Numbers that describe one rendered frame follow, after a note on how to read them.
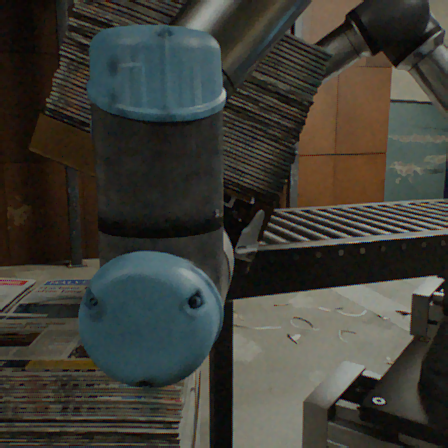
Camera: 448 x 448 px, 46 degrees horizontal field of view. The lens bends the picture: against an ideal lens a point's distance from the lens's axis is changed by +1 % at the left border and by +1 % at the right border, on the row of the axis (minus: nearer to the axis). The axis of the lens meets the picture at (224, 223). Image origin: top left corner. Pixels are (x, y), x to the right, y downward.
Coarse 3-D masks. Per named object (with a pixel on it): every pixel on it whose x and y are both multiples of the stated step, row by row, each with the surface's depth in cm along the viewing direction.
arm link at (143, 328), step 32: (128, 256) 27; (160, 256) 27; (192, 256) 29; (224, 256) 36; (96, 288) 27; (128, 288) 26; (160, 288) 26; (192, 288) 26; (224, 288) 32; (96, 320) 27; (128, 320) 27; (160, 320) 27; (192, 320) 26; (96, 352) 27; (128, 352) 27; (160, 352) 27; (192, 352) 27; (128, 384) 28; (160, 384) 28
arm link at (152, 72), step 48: (96, 48) 27; (144, 48) 26; (192, 48) 27; (96, 96) 28; (144, 96) 26; (192, 96) 27; (96, 144) 29; (144, 144) 27; (192, 144) 28; (144, 192) 27; (192, 192) 28
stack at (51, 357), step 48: (0, 288) 89; (48, 288) 89; (0, 336) 69; (48, 336) 69; (0, 384) 59; (48, 384) 59; (96, 384) 59; (192, 384) 79; (0, 432) 60; (48, 432) 60; (96, 432) 60; (144, 432) 60; (192, 432) 71
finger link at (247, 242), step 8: (256, 216) 55; (256, 224) 56; (248, 232) 55; (256, 232) 57; (240, 240) 54; (248, 240) 56; (256, 240) 58; (240, 248) 55; (248, 248) 56; (256, 248) 58
